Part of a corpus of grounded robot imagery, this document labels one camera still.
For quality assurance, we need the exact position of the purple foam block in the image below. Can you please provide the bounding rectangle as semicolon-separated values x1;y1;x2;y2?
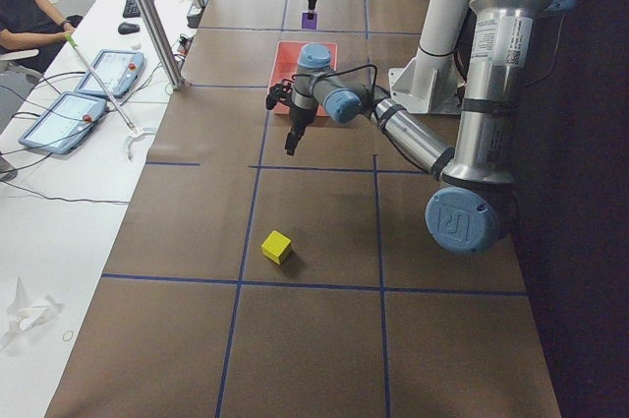
301;11;317;30

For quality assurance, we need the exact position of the yellow foam block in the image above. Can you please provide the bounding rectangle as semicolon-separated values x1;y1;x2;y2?
261;230;292;266

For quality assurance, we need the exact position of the pink plastic bin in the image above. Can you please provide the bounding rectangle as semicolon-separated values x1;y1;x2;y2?
269;40;338;117

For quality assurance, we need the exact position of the far teach pendant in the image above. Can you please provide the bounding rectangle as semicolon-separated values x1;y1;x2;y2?
75;49;145;98

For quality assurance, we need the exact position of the teach pendant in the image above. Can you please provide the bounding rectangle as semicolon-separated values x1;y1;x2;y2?
75;49;145;98
19;91;106;154

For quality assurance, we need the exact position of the black computer mouse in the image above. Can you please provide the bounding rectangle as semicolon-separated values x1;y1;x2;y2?
117;22;141;35

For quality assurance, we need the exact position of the near teach pendant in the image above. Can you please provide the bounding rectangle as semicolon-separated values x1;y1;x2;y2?
19;91;106;154

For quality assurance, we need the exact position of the long metal rod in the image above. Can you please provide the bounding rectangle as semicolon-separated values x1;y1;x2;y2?
64;32;144;140

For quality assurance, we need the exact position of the seated person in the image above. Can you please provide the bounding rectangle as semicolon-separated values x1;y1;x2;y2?
1;0;83;73

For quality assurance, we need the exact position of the crumpled white tissue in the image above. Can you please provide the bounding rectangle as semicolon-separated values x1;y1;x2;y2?
1;277;64;349

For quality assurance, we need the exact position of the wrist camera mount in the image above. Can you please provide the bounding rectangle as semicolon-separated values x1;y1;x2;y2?
265;82;292;110

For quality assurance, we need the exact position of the black camera cable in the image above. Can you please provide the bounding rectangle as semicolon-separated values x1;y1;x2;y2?
294;63;394;114

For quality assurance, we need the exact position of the aluminium frame post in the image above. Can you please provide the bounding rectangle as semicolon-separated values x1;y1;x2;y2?
137;0;185;90

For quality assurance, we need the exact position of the white camera mast pole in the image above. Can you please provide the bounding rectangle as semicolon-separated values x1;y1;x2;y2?
419;0;469;57

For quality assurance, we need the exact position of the white mast base bracket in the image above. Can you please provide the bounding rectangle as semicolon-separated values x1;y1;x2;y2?
388;49;461;115

